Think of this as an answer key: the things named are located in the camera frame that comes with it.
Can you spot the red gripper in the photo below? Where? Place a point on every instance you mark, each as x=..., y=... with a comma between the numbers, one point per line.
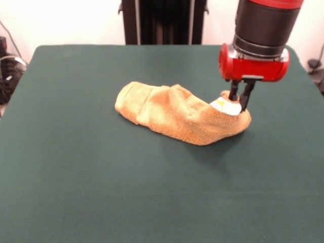
x=253, y=69

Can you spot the tan terry towel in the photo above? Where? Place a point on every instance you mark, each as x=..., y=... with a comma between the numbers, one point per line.
x=172, y=114

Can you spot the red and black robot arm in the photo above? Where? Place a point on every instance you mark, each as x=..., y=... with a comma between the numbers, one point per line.
x=265, y=25

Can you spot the black stand base foot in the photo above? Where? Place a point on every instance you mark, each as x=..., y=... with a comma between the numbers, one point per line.
x=315, y=63

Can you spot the dark green table cloth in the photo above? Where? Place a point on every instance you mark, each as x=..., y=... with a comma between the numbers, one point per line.
x=126, y=189

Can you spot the black equipment pile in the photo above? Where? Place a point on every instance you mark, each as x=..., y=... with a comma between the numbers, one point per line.
x=8, y=76

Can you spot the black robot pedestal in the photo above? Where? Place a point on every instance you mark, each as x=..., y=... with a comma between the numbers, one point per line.
x=162, y=22

